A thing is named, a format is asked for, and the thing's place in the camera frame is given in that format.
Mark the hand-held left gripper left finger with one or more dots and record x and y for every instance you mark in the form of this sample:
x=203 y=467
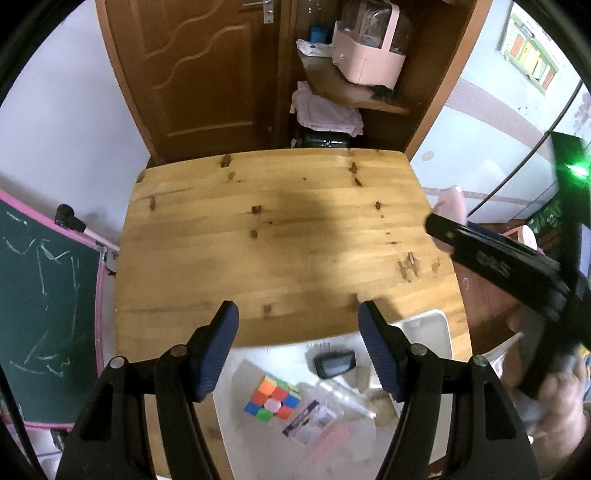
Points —
x=214 y=355

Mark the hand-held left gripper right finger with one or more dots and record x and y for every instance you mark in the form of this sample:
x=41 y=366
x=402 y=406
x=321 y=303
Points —
x=378 y=355

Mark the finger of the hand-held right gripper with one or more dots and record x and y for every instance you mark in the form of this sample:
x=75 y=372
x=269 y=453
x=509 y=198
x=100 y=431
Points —
x=498 y=267
x=503 y=240

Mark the black power plug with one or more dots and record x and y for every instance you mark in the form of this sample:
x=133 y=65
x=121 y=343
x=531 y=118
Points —
x=334 y=364

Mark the pink correction tape dispenser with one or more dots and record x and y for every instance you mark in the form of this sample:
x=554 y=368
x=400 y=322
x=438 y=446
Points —
x=450 y=203

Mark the multicoloured puzzle cube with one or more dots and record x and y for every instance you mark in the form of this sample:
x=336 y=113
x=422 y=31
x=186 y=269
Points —
x=272 y=399

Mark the clear plastic box with label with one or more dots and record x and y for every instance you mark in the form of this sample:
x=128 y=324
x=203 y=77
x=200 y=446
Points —
x=307 y=422

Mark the pink ribbed hair roller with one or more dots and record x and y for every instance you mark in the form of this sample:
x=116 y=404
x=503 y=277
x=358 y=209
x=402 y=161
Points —
x=330 y=441

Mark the white plastic tray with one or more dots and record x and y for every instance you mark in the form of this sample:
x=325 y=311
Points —
x=249 y=452

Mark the person's right hand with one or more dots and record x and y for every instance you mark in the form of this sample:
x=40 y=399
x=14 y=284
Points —
x=563 y=415

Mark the pink plastic stool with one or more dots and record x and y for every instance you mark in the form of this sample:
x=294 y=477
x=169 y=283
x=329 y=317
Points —
x=524 y=235

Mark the green cardboard box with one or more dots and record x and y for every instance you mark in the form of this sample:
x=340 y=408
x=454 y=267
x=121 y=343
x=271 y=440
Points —
x=547 y=219

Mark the pale sliding wardrobe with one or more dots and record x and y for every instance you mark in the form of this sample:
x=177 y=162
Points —
x=485 y=138

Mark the small black object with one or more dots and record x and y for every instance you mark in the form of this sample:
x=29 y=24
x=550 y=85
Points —
x=383 y=92

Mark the black clamp knob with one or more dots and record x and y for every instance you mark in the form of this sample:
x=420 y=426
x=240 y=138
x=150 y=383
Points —
x=67 y=214

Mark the pink folded cloth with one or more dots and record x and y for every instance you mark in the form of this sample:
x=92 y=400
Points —
x=323 y=113

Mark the pink storage basket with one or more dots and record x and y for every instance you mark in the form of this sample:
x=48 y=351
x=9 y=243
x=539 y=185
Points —
x=369 y=64

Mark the brown wooden shelf cabinet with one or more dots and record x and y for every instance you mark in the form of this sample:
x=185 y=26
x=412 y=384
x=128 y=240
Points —
x=332 y=87

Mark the white plastic packet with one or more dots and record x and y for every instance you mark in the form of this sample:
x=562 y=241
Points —
x=314 y=48

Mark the small blue container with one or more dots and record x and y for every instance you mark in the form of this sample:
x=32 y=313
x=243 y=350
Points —
x=318 y=34

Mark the brown wooden door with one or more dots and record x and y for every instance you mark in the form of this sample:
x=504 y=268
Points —
x=207 y=69

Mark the green chalkboard with pink frame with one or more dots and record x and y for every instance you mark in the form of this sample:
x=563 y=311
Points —
x=41 y=300

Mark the wall poster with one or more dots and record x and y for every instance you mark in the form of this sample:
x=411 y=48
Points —
x=526 y=50

